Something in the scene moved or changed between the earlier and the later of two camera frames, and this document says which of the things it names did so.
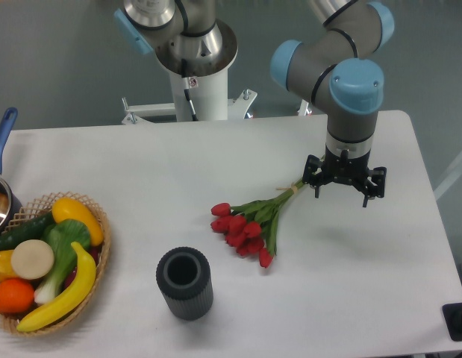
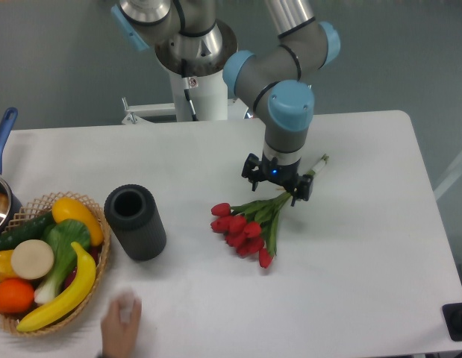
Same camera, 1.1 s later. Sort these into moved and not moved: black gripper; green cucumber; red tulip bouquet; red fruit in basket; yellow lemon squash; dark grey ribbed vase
Moved: dark grey ribbed vase; black gripper
Not moved: green cucumber; red fruit in basket; yellow lemon squash; red tulip bouquet
